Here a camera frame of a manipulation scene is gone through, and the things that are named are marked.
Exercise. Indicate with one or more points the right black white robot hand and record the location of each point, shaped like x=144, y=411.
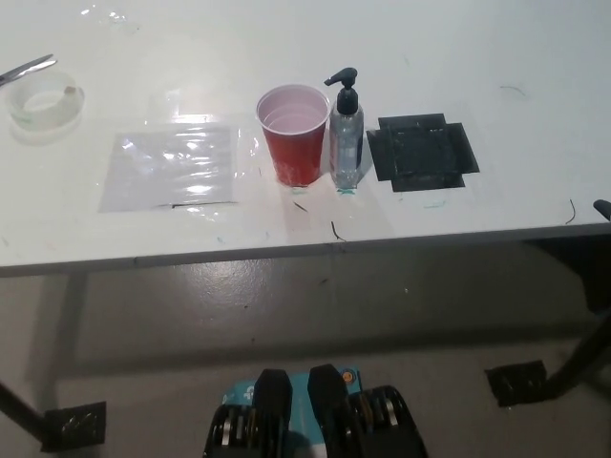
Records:
x=604, y=209

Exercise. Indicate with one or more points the clear soap bottle black pump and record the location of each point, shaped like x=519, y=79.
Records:
x=346, y=138

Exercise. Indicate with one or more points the black teal robot torso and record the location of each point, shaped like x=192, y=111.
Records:
x=329, y=405

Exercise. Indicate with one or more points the black tape square patch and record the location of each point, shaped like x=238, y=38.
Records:
x=420, y=152

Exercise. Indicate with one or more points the red plastic cup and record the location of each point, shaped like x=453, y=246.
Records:
x=296, y=152

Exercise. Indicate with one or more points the glossy grey plastic sheet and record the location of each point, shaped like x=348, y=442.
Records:
x=167, y=167

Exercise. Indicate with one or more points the crumpled clear tape piece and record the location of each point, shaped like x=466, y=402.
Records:
x=112, y=16

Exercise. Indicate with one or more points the clear tape roll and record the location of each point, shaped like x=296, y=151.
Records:
x=72, y=102

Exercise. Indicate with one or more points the silver scissors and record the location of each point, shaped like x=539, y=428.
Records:
x=28, y=68

